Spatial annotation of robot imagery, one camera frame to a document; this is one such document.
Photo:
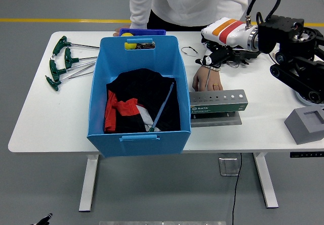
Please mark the person's right hand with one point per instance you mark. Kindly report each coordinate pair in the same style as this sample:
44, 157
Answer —
117, 32

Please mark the black white robot left hand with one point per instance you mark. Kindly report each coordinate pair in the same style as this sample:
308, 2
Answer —
45, 219

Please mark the person's left hand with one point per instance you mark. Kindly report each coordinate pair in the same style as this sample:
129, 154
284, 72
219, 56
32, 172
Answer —
201, 79

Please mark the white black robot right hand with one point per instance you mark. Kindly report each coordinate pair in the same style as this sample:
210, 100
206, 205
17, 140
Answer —
227, 33

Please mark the grey metal hex key rack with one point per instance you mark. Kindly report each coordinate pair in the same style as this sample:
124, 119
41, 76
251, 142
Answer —
217, 107

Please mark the person's right forearm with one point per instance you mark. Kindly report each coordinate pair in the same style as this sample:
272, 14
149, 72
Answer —
139, 15

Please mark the person's left forearm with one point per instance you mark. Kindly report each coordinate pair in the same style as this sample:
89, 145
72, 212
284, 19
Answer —
233, 12

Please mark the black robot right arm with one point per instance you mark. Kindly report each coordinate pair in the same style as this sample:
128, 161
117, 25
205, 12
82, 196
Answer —
291, 48

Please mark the silver floor socket box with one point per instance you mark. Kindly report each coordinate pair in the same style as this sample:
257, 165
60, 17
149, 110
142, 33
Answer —
227, 167

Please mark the large light blue plastic box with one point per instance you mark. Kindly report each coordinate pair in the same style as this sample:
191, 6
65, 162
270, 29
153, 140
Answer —
121, 144

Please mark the yellow ball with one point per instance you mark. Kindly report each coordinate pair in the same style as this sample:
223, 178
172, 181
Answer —
130, 46

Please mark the black glossy plastic tray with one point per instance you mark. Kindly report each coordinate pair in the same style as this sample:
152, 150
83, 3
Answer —
243, 55

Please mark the small dark blue bin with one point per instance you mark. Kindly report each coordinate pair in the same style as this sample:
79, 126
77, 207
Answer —
152, 31

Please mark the person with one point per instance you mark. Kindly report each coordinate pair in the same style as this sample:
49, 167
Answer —
189, 2

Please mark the white table leg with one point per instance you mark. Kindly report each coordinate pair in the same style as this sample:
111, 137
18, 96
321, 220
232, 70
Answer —
88, 184
265, 182

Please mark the black red white clothing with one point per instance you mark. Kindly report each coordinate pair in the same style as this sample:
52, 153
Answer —
131, 96

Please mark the grey block with square recess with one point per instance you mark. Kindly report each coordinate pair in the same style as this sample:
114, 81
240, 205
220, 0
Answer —
301, 131

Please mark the black table control panel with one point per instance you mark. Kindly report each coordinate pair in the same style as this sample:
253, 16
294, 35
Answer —
303, 154

